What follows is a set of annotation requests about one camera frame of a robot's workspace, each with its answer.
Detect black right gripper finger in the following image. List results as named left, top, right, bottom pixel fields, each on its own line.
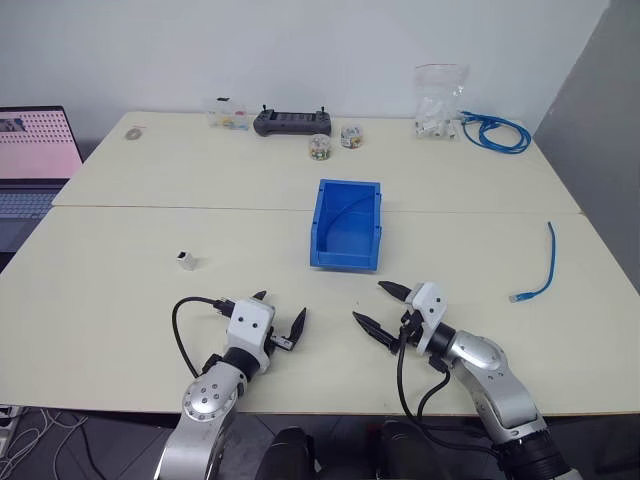
left=351, top=310, right=402, bottom=355
left=377, top=280, right=413, bottom=304

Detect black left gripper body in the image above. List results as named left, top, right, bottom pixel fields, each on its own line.
left=265, top=325, right=297, bottom=352

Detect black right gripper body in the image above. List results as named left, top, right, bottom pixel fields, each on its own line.
left=399, top=307, right=427, bottom=346

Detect blue plastic storage bin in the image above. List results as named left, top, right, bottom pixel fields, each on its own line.
left=308, top=178, right=384, bottom=273

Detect dark rounded shape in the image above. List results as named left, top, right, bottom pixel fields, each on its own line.
left=268, top=426, right=317, bottom=480
left=376, top=418, right=442, bottom=480

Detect clear jar of colourful beads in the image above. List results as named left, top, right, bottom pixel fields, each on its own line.
left=339, top=125, right=365, bottom=150
left=307, top=133, right=333, bottom=163

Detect dark grey handheld remote controller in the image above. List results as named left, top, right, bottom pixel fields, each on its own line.
left=251, top=103, right=335, bottom=138

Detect clear box of colourful items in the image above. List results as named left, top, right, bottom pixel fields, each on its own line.
left=201, top=95, right=252, bottom=133

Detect clear bag of white parts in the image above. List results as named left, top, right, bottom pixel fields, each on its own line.
left=412, top=63, right=472, bottom=142

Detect open grey laptop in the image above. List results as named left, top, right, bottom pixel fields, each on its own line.
left=0, top=105, right=86, bottom=254

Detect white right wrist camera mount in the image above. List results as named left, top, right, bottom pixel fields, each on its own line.
left=404, top=281, right=448, bottom=354

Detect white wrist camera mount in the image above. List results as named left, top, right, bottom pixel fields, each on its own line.
left=404, top=281, right=448, bottom=354
left=225, top=298, right=277, bottom=374

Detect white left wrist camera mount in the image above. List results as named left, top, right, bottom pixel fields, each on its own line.
left=225, top=298, right=277, bottom=374

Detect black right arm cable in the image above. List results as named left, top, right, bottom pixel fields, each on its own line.
left=396, top=322, right=497, bottom=451

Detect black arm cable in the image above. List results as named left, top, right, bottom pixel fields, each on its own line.
left=171, top=296, right=237, bottom=380
left=396, top=322, right=497, bottom=451

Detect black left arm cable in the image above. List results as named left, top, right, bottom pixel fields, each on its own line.
left=171, top=296, right=237, bottom=380

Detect short blue Ethernet cable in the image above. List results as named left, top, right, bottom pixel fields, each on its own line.
left=508, top=221, right=559, bottom=303

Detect white floor cables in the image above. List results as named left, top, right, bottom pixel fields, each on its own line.
left=0, top=406, right=90, bottom=479

